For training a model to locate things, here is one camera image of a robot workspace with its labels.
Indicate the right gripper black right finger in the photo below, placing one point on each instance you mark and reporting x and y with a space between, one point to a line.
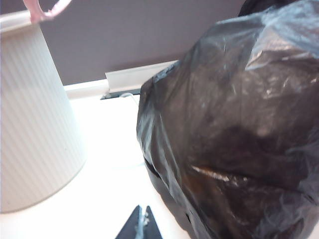
150 226

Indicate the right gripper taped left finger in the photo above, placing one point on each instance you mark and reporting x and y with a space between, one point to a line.
134 226

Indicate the brown desk partition panel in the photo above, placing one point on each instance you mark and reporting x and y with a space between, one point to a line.
124 32

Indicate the black garbage bag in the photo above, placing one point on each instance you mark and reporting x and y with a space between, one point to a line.
224 124

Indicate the white ribbed trash can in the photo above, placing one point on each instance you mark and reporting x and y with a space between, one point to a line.
32 112

